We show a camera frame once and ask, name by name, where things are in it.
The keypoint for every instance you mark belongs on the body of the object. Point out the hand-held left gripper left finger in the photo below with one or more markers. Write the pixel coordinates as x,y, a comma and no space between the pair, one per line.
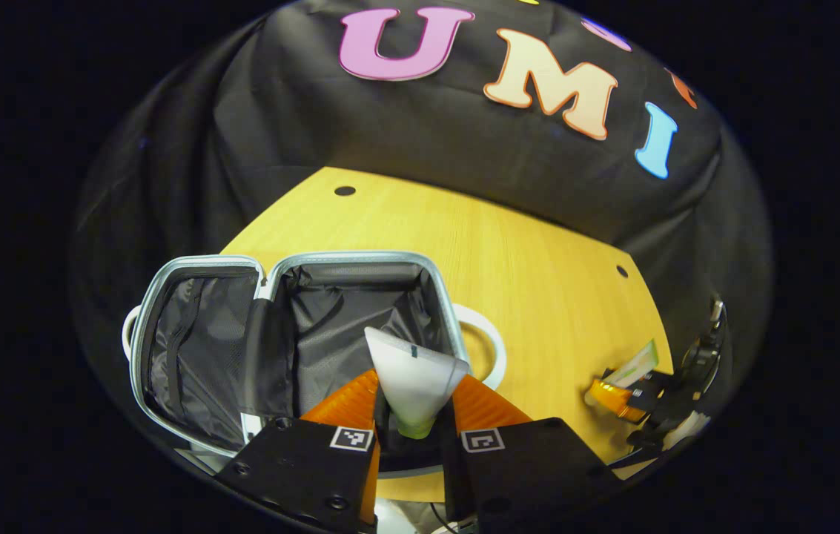
301,467

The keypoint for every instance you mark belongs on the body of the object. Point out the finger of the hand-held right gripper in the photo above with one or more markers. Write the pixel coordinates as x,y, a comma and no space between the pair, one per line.
616,400

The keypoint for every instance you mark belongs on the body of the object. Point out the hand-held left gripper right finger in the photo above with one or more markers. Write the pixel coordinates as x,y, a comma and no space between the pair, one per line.
531,467

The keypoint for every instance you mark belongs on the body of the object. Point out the white and green tube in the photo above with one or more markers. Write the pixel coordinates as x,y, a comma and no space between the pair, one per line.
638,361

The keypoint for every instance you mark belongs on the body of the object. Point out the white tube with green cap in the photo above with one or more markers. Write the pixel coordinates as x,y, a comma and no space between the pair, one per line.
412,378

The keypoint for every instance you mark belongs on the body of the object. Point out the light blue suitcase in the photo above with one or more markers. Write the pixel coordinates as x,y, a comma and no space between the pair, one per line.
204,348

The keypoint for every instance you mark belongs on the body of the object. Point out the black backdrop cloth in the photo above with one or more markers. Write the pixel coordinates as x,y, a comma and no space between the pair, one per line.
390,126

